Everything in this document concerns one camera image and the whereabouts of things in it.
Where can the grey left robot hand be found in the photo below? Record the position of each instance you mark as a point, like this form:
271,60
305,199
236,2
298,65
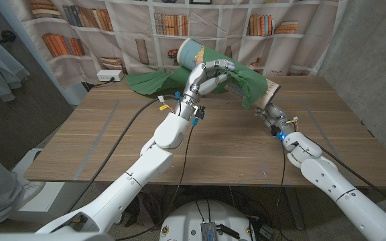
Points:
201,80

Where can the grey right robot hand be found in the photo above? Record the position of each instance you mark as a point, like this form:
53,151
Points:
276,118

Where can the map-printed cardboard tube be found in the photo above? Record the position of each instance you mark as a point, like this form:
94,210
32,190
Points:
188,53

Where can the green crepe paper sheet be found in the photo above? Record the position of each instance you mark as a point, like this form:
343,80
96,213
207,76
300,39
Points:
250,80

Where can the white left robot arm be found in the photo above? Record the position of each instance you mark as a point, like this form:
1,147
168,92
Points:
139,180

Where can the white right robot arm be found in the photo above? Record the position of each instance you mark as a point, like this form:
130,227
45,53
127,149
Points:
340,190

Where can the printed bookshelf backdrop cloth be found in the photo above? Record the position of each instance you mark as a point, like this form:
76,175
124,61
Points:
280,33

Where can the white power strip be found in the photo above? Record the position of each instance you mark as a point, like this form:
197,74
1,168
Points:
107,75

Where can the grey table leg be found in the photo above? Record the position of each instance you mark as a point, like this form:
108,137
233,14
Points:
295,211

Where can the silver finned module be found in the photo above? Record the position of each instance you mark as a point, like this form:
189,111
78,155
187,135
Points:
208,231

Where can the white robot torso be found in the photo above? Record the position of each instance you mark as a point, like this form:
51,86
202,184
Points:
186,221

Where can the pinkish cloth under table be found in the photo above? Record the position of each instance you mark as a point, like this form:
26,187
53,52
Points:
147,207

